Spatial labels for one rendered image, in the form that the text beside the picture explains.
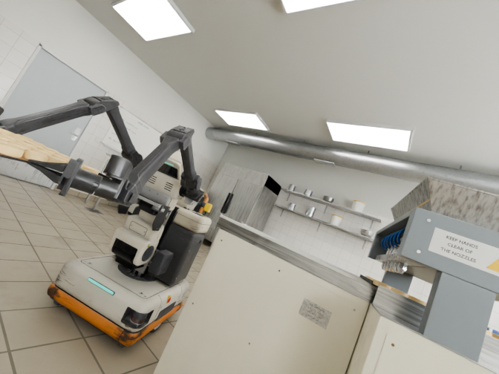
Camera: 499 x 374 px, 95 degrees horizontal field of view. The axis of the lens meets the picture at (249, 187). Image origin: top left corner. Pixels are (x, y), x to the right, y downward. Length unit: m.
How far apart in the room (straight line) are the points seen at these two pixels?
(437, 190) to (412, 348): 0.50
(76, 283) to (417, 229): 1.69
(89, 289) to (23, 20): 4.31
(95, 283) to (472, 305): 1.64
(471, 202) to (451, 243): 0.20
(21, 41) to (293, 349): 5.10
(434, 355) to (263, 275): 0.58
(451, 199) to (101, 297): 1.70
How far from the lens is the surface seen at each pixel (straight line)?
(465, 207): 1.03
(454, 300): 0.89
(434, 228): 0.88
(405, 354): 0.88
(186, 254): 1.74
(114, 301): 1.61
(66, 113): 1.33
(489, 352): 1.09
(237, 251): 1.10
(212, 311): 1.16
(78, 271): 1.75
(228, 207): 5.36
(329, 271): 1.03
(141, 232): 1.59
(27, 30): 5.23
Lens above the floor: 0.93
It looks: 8 degrees up
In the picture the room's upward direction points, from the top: 24 degrees clockwise
